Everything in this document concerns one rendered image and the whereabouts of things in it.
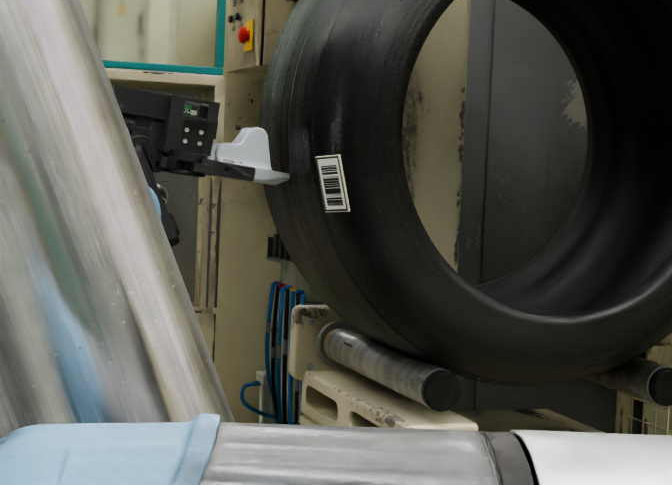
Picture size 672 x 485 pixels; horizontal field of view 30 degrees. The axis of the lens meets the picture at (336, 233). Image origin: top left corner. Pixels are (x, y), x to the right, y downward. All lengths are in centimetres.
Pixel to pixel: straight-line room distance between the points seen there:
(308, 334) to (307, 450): 141
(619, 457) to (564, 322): 115
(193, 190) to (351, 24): 75
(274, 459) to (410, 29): 110
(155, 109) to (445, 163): 52
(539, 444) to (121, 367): 14
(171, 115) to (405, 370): 38
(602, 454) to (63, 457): 11
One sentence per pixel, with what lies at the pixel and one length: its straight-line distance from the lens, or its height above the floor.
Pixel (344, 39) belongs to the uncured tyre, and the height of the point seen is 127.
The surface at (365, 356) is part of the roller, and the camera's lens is 151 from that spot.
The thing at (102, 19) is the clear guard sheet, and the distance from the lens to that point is 198.
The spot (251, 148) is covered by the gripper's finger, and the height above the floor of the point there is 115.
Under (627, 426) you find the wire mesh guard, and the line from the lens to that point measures 193.
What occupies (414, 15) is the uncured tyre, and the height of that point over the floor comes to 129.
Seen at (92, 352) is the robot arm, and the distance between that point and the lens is 35.
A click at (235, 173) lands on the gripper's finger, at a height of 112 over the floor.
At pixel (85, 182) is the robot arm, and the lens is 35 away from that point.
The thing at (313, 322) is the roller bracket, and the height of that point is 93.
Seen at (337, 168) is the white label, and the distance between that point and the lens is 130.
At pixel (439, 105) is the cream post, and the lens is 173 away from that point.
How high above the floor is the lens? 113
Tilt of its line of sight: 3 degrees down
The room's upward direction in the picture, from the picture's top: 3 degrees clockwise
